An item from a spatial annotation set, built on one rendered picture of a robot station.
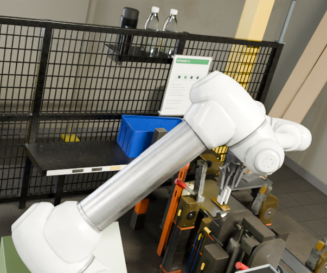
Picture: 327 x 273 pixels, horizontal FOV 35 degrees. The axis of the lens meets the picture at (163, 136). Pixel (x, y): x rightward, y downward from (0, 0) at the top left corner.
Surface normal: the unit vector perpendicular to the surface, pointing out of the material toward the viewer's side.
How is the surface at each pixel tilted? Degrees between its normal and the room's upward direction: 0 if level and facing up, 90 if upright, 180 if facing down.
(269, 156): 87
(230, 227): 90
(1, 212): 0
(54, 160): 0
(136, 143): 90
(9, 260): 44
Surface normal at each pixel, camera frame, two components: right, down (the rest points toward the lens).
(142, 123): 0.39, 0.46
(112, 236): 0.51, -0.32
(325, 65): -0.73, -0.25
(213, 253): 0.23, -0.89
